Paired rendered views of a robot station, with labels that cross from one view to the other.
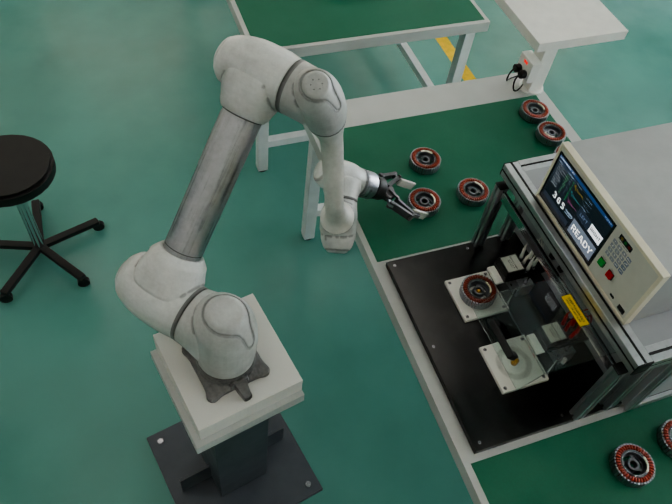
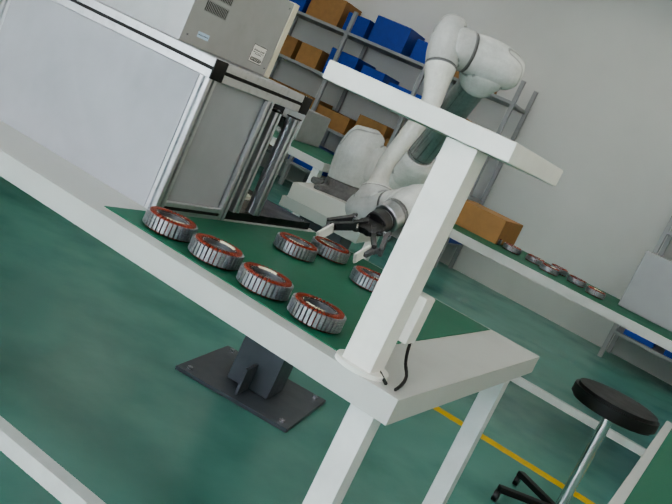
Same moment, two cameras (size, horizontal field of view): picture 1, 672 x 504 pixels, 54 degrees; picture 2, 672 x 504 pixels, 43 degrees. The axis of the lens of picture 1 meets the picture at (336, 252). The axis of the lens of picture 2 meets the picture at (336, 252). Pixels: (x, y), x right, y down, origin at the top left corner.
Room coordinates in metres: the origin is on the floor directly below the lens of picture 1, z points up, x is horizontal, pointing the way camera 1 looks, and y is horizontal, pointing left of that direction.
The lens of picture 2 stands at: (3.33, -1.68, 1.16)
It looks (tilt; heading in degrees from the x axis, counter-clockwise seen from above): 10 degrees down; 141
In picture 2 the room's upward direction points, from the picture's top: 25 degrees clockwise
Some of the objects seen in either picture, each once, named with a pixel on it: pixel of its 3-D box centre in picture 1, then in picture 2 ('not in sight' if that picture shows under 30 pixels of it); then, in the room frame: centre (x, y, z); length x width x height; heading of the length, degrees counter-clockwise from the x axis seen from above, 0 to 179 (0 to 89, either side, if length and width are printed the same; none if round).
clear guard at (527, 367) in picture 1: (552, 327); not in sight; (0.94, -0.58, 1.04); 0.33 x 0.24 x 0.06; 117
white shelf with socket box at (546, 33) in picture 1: (534, 59); (399, 229); (2.14, -0.61, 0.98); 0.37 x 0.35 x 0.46; 27
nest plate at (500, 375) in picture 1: (513, 363); not in sight; (0.97, -0.56, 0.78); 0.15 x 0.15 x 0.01; 27
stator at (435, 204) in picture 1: (424, 202); (329, 249); (1.54, -0.27, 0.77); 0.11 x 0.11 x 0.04
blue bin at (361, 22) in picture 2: not in sight; (364, 30); (-4.56, 3.67, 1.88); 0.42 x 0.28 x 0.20; 117
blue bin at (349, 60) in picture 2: not in sight; (349, 70); (-4.53, 3.69, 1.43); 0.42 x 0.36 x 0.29; 114
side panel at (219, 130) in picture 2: not in sight; (212, 152); (1.55, -0.71, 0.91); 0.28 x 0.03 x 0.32; 117
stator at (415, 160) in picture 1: (425, 160); (371, 280); (1.74, -0.26, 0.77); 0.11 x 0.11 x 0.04
